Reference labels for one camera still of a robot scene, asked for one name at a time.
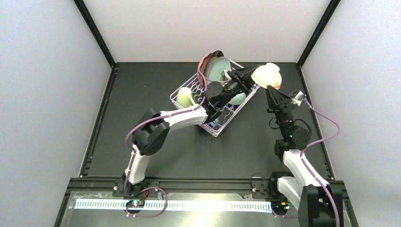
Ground black right frame post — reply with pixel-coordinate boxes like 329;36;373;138
296;0;341;69

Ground dark striped plate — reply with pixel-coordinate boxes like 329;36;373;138
204;50;224;76

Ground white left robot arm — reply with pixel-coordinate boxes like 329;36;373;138
125;66;257;185

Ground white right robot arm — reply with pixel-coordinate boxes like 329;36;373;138
266;86;344;227

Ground black frame post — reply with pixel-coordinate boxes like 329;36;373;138
74;0;116;68
296;0;341;69

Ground green celadon bowl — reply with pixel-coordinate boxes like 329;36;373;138
228;93;246;105

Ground white LED light strip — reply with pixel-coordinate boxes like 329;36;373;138
72;199;272;213

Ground green flower plate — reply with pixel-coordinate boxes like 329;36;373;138
203;56;231;82

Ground cream mug green handle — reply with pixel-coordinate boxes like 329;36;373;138
176;87;196;108

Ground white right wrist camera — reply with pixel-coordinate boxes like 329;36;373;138
289;90;307;106

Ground black left frame post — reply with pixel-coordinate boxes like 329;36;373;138
74;0;116;68

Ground orange floral bowl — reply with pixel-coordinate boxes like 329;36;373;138
251;62;282;90

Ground white mug blue handle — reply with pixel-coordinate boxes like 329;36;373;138
208;122;218;128

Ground white wire dish rack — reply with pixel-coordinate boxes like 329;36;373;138
170;58;260;137

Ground pink polka dot plate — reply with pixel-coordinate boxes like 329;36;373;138
197;53;212;86

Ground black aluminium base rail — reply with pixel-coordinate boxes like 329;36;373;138
53;177;359;227

